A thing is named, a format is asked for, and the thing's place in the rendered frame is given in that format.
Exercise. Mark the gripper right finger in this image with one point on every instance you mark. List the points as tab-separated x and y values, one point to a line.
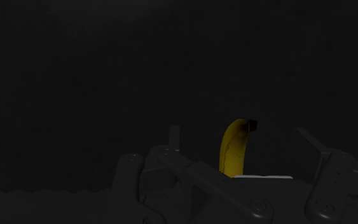
330	183

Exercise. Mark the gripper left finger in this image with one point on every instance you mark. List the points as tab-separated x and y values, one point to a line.
172	164

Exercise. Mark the yellow banana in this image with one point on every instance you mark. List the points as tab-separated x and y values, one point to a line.
233	152

